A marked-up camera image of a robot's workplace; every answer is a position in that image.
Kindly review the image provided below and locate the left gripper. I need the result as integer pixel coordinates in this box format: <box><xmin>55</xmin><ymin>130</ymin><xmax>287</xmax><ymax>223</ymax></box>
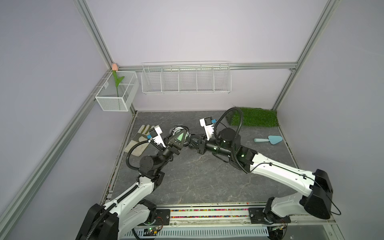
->
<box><xmin>155</xmin><ymin>128</ymin><xmax>186</xmax><ymax>172</ymax></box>

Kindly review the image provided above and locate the green charger cube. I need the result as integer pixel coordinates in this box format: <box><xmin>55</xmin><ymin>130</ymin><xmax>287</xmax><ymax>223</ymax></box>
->
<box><xmin>175</xmin><ymin>133</ymin><xmax>185</xmax><ymax>143</ymax></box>

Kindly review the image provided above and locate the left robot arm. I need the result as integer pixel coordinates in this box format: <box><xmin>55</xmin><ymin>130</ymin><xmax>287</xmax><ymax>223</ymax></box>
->
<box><xmin>76</xmin><ymin>129</ymin><xmax>188</xmax><ymax>240</ymax></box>

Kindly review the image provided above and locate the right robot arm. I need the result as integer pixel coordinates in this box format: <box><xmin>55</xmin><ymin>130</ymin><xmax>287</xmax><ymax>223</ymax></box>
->
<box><xmin>189</xmin><ymin>107</ymin><xmax>335</xmax><ymax>225</ymax></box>

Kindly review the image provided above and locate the green artificial grass mat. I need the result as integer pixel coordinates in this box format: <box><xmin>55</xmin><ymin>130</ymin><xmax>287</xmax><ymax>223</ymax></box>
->
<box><xmin>225</xmin><ymin>107</ymin><xmax>279</xmax><ymax>128</ymax></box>

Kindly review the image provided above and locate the teal garden trowel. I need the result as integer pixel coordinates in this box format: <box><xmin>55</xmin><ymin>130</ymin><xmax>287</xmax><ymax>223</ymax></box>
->
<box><xmin>254</xmin><ymin>136</ymin><xmax>283</xmax><ymax>145</ymax></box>

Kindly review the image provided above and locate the white mesh box basket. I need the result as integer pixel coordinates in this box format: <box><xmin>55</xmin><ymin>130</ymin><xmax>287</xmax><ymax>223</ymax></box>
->
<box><xmin>95</xmin><ymin>71</ymin><xmax>140</xmax><ymax>112</ymax></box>

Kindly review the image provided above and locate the artificial pink tulip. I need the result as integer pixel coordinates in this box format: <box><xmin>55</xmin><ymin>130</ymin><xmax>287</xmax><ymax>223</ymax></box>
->
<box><xmin>112</xmin><ymin>63</ymin><xmax>125</xmax><ymax>97</ymax></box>

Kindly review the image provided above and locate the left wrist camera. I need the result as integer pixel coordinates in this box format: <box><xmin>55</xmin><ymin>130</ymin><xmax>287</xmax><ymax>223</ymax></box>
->
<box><xmin>147</xmin><ymin>125</ymin><xmax>166</xmax><ymax>148</ymax></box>

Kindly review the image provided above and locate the white wire shelf basket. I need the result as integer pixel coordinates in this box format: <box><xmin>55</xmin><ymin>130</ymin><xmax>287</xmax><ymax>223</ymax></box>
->
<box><xmin>142</xmin><ymin>62</ymin><xmax>232</xmax><ymax>94</ymax></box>

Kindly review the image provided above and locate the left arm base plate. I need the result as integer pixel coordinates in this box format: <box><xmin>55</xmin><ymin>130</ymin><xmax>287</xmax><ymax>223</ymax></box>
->
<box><xmin>140</xmin><ymin>209</ymin><xmax>171</xmax><ymax>227</ymax></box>

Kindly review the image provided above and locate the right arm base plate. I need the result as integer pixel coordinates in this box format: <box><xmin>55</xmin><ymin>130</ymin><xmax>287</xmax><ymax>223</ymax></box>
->
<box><xmin>249</xmin><ymin>207</ymin><xmax>291</xmax><ymax>225</ymax></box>

